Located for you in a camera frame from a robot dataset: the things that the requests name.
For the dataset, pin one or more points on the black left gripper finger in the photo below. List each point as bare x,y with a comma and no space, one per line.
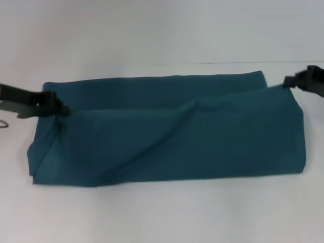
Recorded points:
57,106

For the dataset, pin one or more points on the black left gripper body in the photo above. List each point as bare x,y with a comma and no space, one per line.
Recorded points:
20,101

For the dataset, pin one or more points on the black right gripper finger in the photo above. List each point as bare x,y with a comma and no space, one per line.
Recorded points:
292,80

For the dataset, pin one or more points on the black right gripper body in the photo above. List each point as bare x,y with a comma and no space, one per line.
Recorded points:
315,79

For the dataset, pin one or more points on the teal blue t-shirt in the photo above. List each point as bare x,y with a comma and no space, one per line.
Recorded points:
164,126

